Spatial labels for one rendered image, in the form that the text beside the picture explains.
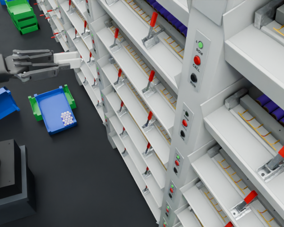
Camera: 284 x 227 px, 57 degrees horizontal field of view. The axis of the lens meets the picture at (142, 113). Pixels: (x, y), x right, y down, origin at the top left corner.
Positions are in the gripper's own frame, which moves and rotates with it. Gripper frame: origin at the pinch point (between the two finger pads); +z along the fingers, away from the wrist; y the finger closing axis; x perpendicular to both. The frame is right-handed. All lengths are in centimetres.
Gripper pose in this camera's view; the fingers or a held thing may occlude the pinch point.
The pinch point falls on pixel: (67, 60)
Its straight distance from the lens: 81.7
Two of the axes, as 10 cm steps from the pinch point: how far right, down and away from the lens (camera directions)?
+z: 8.7, -2.0, 4.5
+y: 4.6, 6.7, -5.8
